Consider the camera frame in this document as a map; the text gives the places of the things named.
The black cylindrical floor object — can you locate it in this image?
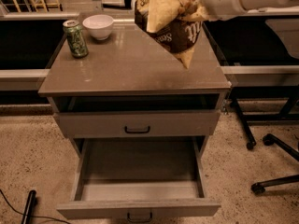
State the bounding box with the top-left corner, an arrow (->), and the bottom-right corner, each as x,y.
21,189 -> 36,224

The black floor cable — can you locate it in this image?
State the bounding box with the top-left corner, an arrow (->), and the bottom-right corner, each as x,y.
0,187 -> 73,224

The open middle drawer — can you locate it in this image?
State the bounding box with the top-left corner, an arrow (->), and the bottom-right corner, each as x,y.
57,137 -> 221,219

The black chair base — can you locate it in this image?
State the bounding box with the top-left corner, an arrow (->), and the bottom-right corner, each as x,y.
230,98 -> 299,197

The white ceramic bowl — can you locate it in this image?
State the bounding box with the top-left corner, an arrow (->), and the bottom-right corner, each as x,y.
82,14 -> 114,40

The brown chip bag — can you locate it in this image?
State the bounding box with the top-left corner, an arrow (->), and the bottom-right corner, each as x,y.
135,0 -> 202,69

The grey drawer cabinet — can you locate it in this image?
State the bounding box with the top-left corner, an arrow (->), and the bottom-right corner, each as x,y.
39,14 -> 230,154

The black top drawer handle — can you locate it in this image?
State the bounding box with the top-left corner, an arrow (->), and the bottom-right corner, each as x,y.
124,126 -> 150,134

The black drawer handle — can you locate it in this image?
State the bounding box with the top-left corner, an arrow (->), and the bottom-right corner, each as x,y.
124,126 -> 150,134
126,213 -> 153,224

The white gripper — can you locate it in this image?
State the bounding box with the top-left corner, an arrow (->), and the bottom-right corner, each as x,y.
181,0 -> 247,21

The black middle drawer handle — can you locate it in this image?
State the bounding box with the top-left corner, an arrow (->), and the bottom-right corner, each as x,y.
126,213 -> 153,224

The green soda can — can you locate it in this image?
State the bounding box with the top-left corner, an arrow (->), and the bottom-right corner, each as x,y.
63,20 -> 89,58

